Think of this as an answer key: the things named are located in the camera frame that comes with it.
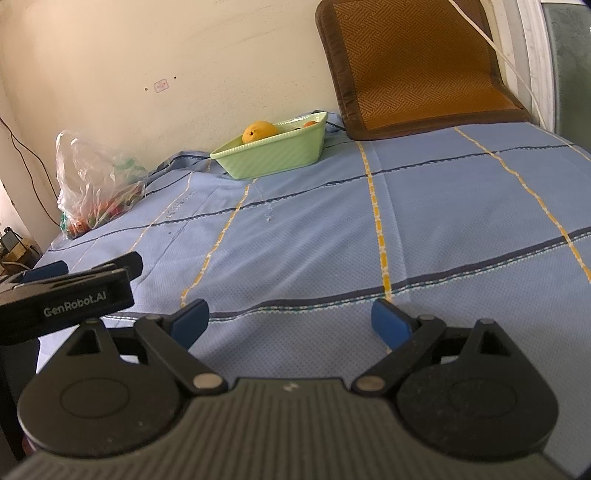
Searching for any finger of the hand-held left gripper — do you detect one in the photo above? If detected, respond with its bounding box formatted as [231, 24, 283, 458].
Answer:
[85, 251, 143, 280]
[18, 260, 70, 285]

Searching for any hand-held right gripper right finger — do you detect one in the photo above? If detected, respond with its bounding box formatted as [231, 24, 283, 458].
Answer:
[352, 298, 514, 396]

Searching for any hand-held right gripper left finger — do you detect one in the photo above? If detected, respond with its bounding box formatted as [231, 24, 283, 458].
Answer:
[65, 298, 228, 396]

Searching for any light green ceramic bowl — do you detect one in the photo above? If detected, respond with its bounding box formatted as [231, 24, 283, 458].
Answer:
[210, 111, 329, 181]

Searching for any small electrical device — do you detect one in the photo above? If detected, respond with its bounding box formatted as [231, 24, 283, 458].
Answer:
[0, 225, 43, 274]

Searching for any clear plastic bag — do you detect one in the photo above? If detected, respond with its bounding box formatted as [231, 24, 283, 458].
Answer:
[55, 130, 149, 240]

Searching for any blue checked bedsheet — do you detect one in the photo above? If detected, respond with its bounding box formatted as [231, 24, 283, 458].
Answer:
[33, 110, 591, 418]

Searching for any yellow citrus fruit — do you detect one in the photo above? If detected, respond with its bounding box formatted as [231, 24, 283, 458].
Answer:
[242, 120, 281, 144]

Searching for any brown woven seat mat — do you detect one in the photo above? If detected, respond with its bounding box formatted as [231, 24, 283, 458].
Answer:
[315, 0, 530, 142]

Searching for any black wall cable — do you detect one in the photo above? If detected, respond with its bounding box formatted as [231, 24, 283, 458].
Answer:
[0, 115, 62, 228]

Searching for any white cable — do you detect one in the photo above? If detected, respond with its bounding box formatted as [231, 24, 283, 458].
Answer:
[450, 0, 546, 126]

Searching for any white window frame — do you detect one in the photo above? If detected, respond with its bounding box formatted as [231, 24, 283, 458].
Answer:
[516, 0, 591, 160]

